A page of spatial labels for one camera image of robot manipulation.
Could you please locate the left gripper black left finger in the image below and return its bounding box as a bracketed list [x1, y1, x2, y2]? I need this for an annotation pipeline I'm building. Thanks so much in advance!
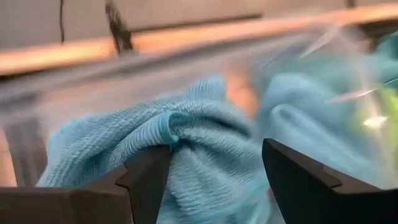
[0, 145, 172, 224]

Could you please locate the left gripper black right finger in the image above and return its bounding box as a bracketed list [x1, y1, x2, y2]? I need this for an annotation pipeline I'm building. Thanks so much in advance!
[262, 138, 398, 224]

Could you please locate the teal blue microfiber towel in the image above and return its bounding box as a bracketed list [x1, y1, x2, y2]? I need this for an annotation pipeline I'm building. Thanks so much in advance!
[253, 30, 398, 190]

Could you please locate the green microfiber towel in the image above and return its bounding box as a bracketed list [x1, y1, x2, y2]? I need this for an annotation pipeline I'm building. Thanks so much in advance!
[349, 82, 398, 141]

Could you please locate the light blue microfiber towel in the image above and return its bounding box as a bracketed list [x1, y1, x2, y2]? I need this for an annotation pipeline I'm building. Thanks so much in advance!
[35, 77, 274, 224]

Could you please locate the clear plastic storage bin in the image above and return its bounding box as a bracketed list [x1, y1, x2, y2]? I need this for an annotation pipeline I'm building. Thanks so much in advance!
[0, 18, 398, 224]

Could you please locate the thin black floor cable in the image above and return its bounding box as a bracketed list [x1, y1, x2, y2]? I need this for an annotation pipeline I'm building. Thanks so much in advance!
[58, 0, 66, 44]

